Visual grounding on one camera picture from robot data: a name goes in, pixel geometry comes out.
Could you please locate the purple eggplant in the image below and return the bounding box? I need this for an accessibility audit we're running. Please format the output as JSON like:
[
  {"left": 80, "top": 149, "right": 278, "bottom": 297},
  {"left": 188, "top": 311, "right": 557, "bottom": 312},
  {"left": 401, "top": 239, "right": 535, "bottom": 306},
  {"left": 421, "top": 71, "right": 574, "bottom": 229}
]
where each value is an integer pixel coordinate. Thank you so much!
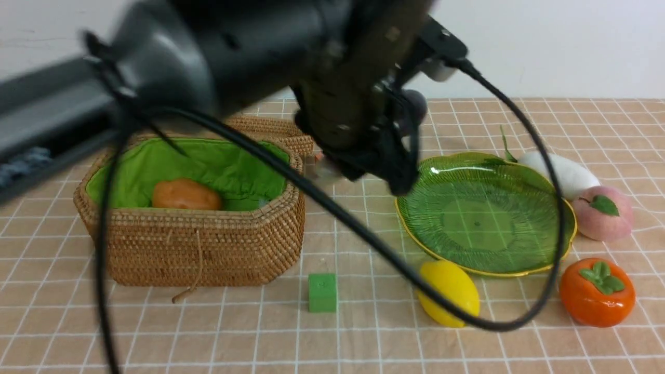
[{"left": 396, "top": 89, "right": 428, "bottom": 138}]

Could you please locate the green foam cube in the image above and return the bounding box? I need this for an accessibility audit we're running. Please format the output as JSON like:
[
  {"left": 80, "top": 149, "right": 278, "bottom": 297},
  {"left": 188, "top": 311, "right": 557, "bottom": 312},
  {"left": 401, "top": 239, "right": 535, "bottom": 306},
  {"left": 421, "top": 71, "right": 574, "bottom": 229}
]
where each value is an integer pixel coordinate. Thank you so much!
[{"left": 308, "top": 273, "right": 338, "bottom": 313}]

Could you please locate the black camera cable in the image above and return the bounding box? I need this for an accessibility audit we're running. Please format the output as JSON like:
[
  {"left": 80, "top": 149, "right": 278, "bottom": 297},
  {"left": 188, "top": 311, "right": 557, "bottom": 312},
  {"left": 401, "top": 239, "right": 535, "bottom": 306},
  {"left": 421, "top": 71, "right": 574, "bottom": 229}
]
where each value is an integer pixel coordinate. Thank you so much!
[{"left": 83, "top": 31, "right": 568, "bottom": 374}]

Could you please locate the woven wicker basket lid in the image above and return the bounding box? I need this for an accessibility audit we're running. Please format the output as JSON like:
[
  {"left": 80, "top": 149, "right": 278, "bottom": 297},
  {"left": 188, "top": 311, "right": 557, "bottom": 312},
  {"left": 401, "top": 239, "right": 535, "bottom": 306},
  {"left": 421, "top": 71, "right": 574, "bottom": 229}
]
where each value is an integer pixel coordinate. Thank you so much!
[{"left": 225, "top": 115, "right": 314, "bottom": 157}]

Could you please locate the brown potato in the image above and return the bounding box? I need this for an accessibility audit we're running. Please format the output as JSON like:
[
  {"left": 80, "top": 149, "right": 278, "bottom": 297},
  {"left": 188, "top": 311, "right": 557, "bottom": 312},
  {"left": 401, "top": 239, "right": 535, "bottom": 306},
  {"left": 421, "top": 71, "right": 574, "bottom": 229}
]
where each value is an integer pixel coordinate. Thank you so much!
[{"left": 151, "top": 178, "right": 223, "bottom": 210}]

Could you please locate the white radish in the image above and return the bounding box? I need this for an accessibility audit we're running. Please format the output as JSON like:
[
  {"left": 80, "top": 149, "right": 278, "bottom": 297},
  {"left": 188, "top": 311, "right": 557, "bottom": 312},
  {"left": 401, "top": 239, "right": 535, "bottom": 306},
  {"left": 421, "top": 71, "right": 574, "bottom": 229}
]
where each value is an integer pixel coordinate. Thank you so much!
[{"left": 500, "top": 127, "right": 601, "bottom": 201}]

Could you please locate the green glass leaf plate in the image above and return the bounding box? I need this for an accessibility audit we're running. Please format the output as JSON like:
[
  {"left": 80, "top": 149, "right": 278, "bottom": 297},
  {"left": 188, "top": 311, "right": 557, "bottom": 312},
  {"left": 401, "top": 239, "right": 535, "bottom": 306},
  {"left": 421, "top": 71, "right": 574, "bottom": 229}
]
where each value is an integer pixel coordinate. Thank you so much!
[{"left": 395, "top": 152, "right": 559, "bottom": 277}]

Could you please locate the woven wicker basket green lining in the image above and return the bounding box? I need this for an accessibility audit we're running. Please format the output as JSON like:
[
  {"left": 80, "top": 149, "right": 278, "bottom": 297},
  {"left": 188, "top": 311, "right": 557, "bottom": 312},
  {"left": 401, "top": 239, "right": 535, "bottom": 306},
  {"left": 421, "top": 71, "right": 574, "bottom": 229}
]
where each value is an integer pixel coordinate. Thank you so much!
[{"left": 106, "top": 132, "right": 305, "bottom": 287}]

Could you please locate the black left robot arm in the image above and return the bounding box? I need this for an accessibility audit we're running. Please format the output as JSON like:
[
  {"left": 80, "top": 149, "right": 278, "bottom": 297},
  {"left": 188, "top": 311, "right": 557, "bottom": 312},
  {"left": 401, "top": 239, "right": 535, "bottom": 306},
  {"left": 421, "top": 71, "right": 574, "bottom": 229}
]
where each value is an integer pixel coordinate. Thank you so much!
[{"left": 2, "top": 1, "right": 432, "bottom": 202}]

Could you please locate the pink peach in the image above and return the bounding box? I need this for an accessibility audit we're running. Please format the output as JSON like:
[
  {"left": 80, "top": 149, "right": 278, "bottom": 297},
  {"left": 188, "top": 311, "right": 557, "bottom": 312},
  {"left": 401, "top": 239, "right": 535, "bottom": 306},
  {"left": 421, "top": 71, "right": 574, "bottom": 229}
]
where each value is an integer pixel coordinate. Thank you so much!
[{"left": 571, "top": 185, "right": 634, "bottom": 242}]

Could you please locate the orange persimmon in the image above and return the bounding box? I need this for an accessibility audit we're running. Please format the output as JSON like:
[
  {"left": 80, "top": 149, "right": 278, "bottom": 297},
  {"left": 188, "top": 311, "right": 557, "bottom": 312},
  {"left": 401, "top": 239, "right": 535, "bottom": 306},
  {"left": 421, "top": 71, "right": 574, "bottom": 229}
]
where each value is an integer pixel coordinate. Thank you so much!
[{"left": 559, "top": 258, "right": 636, "bottom": 328}]

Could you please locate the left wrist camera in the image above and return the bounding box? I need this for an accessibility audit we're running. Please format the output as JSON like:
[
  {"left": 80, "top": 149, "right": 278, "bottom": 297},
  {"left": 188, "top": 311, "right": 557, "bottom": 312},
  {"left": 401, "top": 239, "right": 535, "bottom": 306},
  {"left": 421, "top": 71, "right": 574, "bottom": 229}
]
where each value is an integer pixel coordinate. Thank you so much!
[{"left": 413, "top": 17, "right": 469, "bottom": 83}]

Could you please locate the yellow lemon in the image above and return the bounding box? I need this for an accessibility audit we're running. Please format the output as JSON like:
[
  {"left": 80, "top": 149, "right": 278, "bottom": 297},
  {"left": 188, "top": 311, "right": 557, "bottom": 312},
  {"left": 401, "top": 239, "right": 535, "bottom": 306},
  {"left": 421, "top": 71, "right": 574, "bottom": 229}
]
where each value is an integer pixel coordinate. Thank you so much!
[{"left": 416, "top": 260, "right": 481, "bottom": 328}]

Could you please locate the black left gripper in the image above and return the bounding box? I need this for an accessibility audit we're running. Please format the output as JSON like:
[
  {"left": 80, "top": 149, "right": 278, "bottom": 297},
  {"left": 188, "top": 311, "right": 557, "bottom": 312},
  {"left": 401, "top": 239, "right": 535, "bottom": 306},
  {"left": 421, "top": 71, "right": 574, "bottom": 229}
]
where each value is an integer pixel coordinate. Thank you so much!
[{"left": 292, "top": 1, "right": 433, "bottom": 196}]

